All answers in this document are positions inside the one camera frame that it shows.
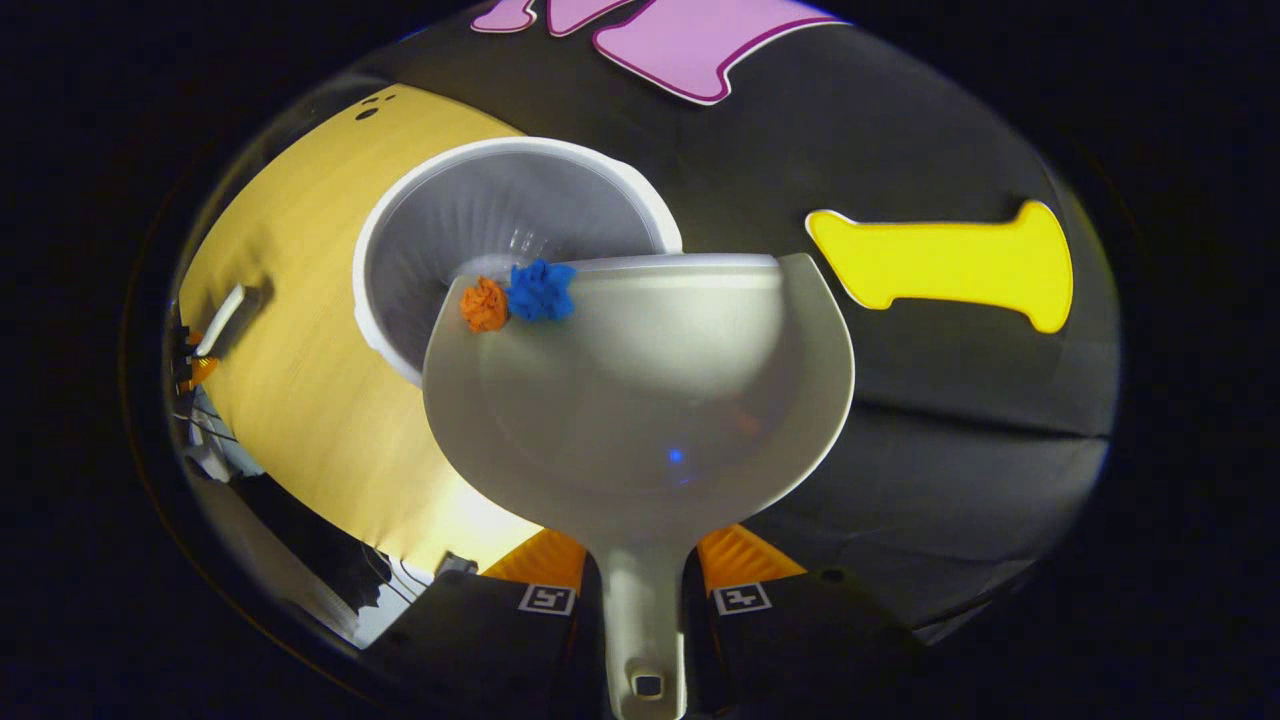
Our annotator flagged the small grey broom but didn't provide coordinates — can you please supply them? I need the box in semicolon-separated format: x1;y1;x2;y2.
194;284;263;359

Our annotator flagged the white ribbed garbage bin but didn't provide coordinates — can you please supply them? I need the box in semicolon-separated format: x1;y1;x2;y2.
352;136;684;387

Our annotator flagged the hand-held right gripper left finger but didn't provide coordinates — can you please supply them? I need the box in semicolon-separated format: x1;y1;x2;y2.
365;528;609;720

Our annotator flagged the grey plastic dustpan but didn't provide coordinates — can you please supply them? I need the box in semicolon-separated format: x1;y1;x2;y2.
422;253;857;720

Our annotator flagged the orange paper trash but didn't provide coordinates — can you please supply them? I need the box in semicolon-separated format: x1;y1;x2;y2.
459;277;510;334

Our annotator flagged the blue paper trash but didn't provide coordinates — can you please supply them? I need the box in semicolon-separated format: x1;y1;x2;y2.
505;259;578;323

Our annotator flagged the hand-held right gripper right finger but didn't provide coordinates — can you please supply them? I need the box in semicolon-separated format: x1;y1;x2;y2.
685;524;926;720

